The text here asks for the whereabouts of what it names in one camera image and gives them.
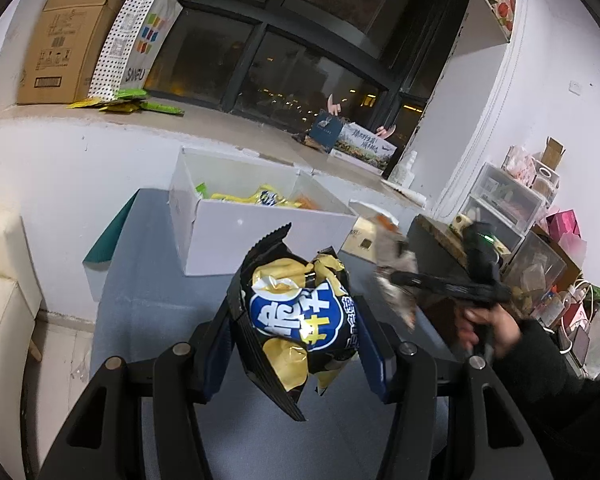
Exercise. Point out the white dotted shopping bag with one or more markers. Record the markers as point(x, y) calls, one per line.
point(130, 45)

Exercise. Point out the landscape printed gift box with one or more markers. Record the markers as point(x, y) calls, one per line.
point(365, 147)

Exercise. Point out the person's right forearm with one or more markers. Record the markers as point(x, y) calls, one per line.
point(555, 395)

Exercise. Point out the pink figurine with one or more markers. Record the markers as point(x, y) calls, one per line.
point(334, 104)
point(385, 131)

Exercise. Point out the pink packets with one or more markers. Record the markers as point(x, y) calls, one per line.
point(520, 165)

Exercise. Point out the small green snack packet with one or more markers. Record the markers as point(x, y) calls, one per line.
point(200, 191)

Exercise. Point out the clear plastic drawer unit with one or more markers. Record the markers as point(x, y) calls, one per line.
point(505, 200)

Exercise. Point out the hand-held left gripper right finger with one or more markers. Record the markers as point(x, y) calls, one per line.
point(375, 365)

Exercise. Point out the cream sofa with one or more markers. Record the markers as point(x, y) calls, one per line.
point(0, 310)

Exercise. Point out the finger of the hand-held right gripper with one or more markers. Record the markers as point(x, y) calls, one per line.
point(410, 279)

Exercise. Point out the clear plastic container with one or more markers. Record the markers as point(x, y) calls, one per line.
point(535, 265)

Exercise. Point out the person's right hand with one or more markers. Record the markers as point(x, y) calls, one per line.
point(500, 332)

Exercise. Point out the brown cardboard box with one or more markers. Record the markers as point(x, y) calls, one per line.
point(65, 45)

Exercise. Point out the pile of green sachets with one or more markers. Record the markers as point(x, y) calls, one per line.
point(125, 105)

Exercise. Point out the dark framed window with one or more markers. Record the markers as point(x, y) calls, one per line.
point(305, 35)

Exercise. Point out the pale long snack packet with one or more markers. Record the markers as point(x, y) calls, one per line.
point(400, 300)

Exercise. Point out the pink box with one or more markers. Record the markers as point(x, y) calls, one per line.
point(565, 225)

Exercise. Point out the white wall socket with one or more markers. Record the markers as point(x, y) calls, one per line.
point(575, 87)

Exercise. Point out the brown wrapper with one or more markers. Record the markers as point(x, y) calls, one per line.
point(301, 137)

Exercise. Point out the dark wooden side table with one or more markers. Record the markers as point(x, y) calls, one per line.
point(430, 240)

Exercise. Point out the pale yellow tissue pack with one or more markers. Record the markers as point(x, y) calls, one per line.
point(362, 242)

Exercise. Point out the yellow-green chip bag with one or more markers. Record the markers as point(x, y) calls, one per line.
point(270, 197)

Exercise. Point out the white cardboard box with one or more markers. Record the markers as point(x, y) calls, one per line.
point(260, 240)

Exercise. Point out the small open cardboard box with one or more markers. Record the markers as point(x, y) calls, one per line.
point(555, 152)

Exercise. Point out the orange snack packet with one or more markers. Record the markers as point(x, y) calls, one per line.
point(307, 203)

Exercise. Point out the black and yellow chip bag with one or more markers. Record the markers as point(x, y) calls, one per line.
point(290, 310)

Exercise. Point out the dark blue box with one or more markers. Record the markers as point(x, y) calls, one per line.
point(325, 130)

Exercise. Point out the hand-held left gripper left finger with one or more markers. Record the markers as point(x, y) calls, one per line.
point(215, 355)

